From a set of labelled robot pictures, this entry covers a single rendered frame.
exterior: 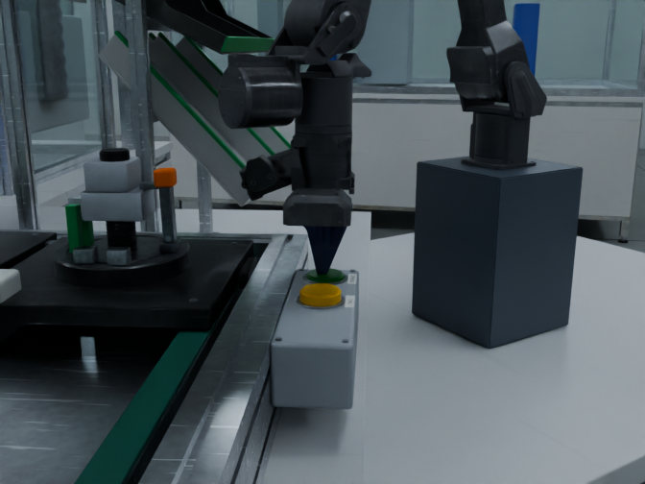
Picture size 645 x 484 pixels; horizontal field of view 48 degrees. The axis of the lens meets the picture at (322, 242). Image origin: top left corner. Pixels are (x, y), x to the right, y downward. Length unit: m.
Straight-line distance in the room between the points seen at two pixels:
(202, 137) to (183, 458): 0.60
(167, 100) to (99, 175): 0.27
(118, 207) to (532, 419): 0.45
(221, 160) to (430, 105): 3.78
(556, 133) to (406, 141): 0.92
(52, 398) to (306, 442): 0.22
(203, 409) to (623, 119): 4.39
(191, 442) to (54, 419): 0.17
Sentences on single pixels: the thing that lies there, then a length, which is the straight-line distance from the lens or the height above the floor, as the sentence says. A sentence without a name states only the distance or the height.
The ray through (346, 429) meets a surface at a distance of 0.68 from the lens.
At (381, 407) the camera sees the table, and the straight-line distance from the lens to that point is 0.72.
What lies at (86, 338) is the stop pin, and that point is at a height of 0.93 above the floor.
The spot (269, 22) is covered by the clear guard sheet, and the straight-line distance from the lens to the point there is 4.90.
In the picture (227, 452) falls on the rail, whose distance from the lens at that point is 0.46.
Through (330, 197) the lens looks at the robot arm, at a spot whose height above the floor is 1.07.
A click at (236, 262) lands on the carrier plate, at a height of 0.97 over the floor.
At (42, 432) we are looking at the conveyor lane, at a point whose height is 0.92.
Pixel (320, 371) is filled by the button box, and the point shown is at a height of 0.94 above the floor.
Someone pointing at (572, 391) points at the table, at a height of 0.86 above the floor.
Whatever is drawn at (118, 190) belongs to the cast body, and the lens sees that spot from 0.76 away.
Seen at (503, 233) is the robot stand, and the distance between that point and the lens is 0.83.
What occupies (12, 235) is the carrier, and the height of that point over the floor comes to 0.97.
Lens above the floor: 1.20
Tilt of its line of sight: 15 degrees down
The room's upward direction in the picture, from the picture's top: straight up
